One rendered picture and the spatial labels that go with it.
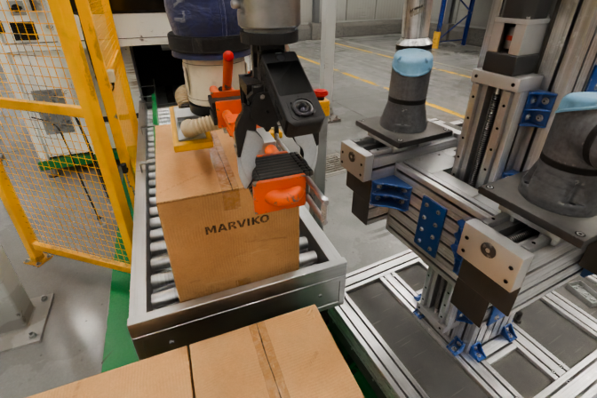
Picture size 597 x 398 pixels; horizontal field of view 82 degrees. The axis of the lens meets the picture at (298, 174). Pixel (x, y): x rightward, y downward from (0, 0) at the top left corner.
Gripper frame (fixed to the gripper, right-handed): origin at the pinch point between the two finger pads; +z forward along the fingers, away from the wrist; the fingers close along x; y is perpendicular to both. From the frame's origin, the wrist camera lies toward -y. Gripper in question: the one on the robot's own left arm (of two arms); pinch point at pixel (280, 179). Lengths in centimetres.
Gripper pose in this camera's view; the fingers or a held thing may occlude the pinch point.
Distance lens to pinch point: 50.1
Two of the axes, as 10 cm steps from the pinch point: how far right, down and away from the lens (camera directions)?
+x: -9.5, 1.6, -2.7
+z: 0.1, 8.7, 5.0
